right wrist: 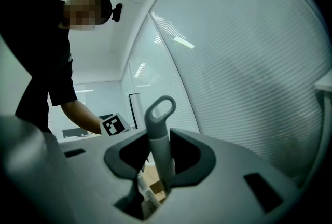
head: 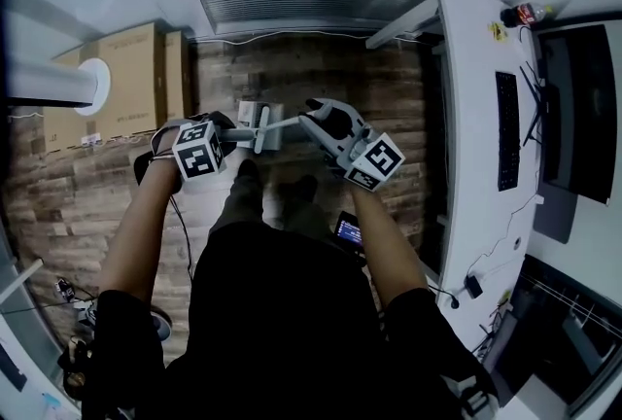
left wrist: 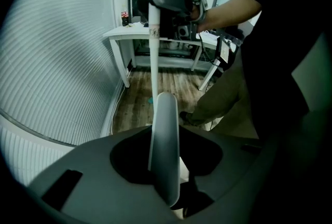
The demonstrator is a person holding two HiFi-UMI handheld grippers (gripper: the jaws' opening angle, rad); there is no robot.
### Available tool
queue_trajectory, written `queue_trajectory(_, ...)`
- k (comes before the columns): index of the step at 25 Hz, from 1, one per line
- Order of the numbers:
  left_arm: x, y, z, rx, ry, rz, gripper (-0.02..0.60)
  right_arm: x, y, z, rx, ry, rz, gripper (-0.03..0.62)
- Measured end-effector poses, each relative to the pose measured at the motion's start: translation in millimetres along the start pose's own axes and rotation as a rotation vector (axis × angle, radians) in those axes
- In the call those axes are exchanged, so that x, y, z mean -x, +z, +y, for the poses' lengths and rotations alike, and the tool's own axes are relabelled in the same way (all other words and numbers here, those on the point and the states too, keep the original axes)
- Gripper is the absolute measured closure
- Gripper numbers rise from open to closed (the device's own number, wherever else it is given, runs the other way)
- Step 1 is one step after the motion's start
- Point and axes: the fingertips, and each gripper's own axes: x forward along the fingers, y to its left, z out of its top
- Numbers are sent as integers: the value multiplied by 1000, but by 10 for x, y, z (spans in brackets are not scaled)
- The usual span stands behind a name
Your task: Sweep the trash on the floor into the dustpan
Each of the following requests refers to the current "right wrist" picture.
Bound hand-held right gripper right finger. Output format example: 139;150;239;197
145;128;303;224

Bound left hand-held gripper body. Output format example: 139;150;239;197
100;113;133;137

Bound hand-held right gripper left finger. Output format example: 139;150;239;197
0;115;151;224

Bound person's left forearm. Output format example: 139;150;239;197
60;100;105;136

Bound large flat cardboard box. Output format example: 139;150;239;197
142;165;167;203

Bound person's black clothing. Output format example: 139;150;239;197
0;0;79;134

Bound person's head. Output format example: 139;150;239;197
63;0;114;32

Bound white window blinds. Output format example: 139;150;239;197
121;0;332;188

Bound black upright frame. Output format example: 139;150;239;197
128;92;141;130

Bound black head-worn camera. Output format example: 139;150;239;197
111;3;123;23

